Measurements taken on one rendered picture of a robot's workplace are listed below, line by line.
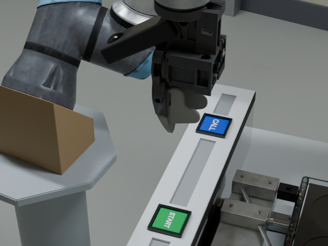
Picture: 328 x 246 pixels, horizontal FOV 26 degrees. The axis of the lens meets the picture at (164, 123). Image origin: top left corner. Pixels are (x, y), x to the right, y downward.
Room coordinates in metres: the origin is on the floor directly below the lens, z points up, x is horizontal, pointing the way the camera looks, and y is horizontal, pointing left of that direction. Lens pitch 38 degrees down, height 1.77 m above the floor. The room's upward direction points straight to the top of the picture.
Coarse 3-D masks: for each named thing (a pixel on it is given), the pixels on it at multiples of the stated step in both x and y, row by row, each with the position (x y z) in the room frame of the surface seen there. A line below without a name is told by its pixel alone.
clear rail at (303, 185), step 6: (306, 180) 0.96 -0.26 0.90; (300, 186) 0.94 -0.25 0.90; (306, 186) 0.94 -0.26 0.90; (300, 192) 0.93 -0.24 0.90; (300, 198) 0.91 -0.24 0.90; (300, 204) 0.90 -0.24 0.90; (294, 210) 0.88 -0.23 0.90; (300, 210) 0.88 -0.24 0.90; (294, 216) 0.87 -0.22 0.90; (294, 222) 0.85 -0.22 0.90; (288, 228) 0.84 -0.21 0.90; (294, 228) 0.84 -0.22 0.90; (288, 234) 0.83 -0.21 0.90; (294, 234) 0.83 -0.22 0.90; (288, 240) 0.81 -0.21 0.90
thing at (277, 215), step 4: (276, 212) 0.93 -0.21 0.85; (272, 216) 0.92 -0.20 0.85; (276, 216) 0.92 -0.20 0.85; (280, 216) 0.92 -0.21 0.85; (284, 216) 0.92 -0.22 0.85; (288, 216) 0.92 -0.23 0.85; (284, 220) 0.91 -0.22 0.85; (288, 220) 0.91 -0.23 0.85; (268, 228) 0.92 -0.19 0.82; (272, 228) 0.91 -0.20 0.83; (276, 228) 0.91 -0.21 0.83; (280, 228) 0.91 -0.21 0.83; (284, 228) 0.91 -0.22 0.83; (296, 228) 0.90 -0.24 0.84; (284, 232) 0.91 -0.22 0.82
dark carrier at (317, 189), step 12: (312, 192) 0.93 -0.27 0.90; (324, 192) 0.93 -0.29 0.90; (312, 204) 0.90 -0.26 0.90; (324, 204) 0.90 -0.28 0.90; (312, 216) 0.87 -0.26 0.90; (324, 216) 0.87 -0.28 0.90; (300, 228) 0.84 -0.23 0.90; (312, 228) 0.84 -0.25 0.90; (324, 228) 0.84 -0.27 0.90; (300, 240) 0.81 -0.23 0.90; (312, 240) 0.82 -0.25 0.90; (324, 240) 0.82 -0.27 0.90
